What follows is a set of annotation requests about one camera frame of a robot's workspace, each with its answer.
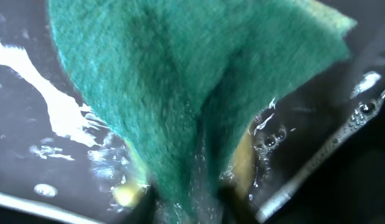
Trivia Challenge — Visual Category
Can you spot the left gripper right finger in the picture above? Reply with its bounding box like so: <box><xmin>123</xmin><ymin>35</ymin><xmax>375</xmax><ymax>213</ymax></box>
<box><xmin>218</xmin><ymin>185</ymin><xmax>258</xmax><ymax>224</ymax></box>

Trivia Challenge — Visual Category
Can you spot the black water basin tray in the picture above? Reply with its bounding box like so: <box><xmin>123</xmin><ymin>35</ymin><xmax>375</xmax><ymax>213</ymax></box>
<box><xmin>0</xmin><ymin>0</ymin><xmax>385</xmax><ymax>223</ymax></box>

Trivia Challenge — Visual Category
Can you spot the green and yellow sponge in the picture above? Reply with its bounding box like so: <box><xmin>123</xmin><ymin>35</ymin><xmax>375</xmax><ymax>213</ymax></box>
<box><xmin>47</xmin><ymin>0</ymin><xmax>356</xmax><ymax>223</ymax></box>

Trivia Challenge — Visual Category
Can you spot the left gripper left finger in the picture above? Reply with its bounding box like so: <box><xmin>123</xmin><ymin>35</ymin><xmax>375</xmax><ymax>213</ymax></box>
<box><xmin>117</xmin><ymin>183</ymin><xmax>158</xmax><ymax>224</ymax></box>

